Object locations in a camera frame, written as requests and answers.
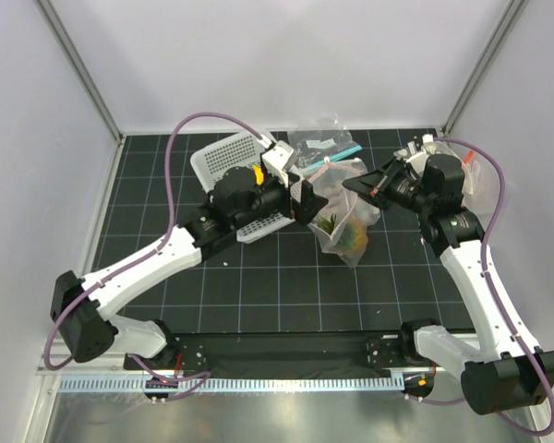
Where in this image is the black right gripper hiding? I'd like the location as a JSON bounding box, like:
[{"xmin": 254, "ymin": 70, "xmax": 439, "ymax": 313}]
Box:
[{"xmin": 343, "ymin": 156, "xmax": 435, "ymax": 215}]

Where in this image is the pink-zipper clear zip bag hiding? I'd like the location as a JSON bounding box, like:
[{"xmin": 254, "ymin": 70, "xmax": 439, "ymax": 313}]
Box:
[{"xmin": 309, "ymin": 158, "xmax": 380, "ymax": 268}]

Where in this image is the orange toy pineapple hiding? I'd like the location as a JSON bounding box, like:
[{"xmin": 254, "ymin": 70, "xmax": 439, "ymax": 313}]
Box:
[{"xmin": 316, "ymin": 213, "xmax": 368, "ymax": 255}]

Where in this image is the yellow toy banana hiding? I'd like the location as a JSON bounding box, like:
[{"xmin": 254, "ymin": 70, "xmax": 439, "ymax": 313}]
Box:
[{"xmin": 252, "ymin": 164, "xmax": 265, "ymax": 186}]

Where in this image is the white perforated plastic basket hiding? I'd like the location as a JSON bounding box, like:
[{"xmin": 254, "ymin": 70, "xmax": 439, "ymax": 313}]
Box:
[{"xmin": 190, "ymin": 131, "xmax": 294, "ymax": 244}]

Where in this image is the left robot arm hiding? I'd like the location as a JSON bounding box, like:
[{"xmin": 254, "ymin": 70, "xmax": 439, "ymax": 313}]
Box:
[{"xmin": 51, "ymin": 167, "xmax": 328, "ymax": 369}]

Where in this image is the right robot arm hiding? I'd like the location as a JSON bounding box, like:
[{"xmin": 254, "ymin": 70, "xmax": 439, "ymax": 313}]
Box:
[{"xmin": 343, "ymin": 154, "xmax": 554, "ymax": 415}]

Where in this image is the blue-zipper clear zip bag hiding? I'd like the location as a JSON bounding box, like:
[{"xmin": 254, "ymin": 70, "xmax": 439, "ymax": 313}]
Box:
[{"xmin": 287, "ymin": 124, "xmax": 363, "ymax": 169}]

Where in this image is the white-dotted clear zip bag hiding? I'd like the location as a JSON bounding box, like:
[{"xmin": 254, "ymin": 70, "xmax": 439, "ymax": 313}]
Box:
[{"xmin": 393, "ymin": 134, "xmax": 458, "ymax": 162}]

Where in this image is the orange-zipper clear zip bag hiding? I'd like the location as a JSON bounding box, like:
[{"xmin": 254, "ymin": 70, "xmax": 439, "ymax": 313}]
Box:
[{"xmin": 463, "ymin": 150, "xmax": 500, "ymax": 223}]

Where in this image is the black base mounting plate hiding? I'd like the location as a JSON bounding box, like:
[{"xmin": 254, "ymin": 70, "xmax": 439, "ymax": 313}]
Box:
[{"xmin": 147, "ymin": 330, "xmax": 434, "ymax": 379}]

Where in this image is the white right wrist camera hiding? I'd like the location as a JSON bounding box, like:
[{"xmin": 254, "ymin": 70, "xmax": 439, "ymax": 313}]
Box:
[{"xmin": 406, "ymin": 134, "xmax": 441, "ymax": 175}]

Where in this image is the slotted cable duct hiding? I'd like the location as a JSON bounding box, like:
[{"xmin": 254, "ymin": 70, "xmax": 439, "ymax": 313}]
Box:
[{"xmin": 58, "ymin": 374, "xmax": 404, "ymax": 394}]

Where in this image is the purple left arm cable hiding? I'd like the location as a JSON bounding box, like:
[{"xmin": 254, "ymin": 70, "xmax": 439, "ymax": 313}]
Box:
[{"xmin": 42, "ymin": 112, "xmax": 273, "ymax": 371}]

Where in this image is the aluminium frame rail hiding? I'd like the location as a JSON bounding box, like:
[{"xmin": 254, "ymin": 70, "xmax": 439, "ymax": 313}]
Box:
[{"xmin": 35, "ymin": 353, "xmax": 125, "ymax": 376}]

